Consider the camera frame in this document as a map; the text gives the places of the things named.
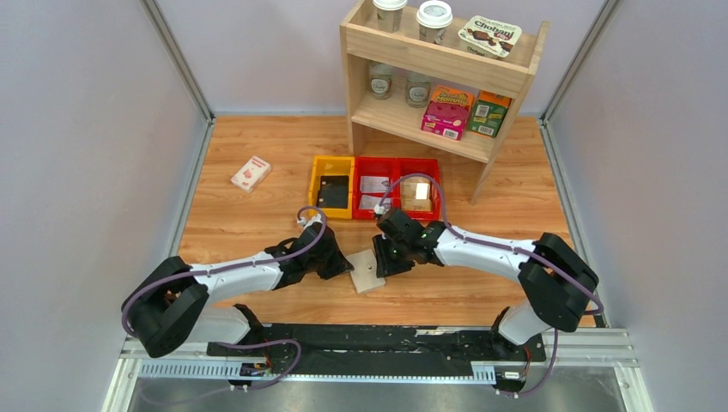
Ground beige card holder wallet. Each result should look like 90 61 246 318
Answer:
346 249 385 294

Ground red plastic bin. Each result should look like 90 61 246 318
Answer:
352 156 397 220
397 158 440 221

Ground yellow plastic bin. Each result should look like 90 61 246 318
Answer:
308 155 355 220

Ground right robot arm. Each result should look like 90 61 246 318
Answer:
373 208 598 360

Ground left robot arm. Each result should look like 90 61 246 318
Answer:
121 221 354 358

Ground gold cards stack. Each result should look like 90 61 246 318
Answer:
399 177 434 213

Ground black cards stack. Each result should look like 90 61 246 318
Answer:
316 175 349 209

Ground silver VIP card lower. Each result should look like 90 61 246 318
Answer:
359 194 381 210

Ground silver vip card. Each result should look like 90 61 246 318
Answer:
359 194 381 210
359 176 390 194

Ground silver VIP card upper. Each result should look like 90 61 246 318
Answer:
359 176 390 194

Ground white red sponge pack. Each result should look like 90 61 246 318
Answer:
231 155 272 193

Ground pink orange Scrub Mommy box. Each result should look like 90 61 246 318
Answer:
420 86 475 141

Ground green carton box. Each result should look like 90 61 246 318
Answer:
467 90 512 138

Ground right glass jar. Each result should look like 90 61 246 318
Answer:
405 71 432 108

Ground glass jar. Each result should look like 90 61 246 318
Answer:
368 61 394 100
405 71 432 108

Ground wooden shelf unit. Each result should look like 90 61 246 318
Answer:
339 1 551 203

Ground left glass jar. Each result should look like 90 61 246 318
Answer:
368 61 394 100

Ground Chobani yogurt cup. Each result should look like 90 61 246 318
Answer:
458 15 523 59

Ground right paper coffee cup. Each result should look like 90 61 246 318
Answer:
416 0 453 45

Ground paper coffee cup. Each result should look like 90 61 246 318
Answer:
373 0 408 33
416 0 453 45

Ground left paper coffee cup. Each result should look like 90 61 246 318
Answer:
373 0 408 33

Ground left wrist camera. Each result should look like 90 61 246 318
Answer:
297 214 322 229

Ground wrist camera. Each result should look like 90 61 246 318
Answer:
297 214 322 229
373 204 390 218

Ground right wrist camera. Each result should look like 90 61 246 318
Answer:
373 204 390 218

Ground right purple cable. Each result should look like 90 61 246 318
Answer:
376 173 605 398

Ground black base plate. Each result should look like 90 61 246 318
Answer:
205 323 547 379

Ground aluminium frame rail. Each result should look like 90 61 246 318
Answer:
103 324 653 411

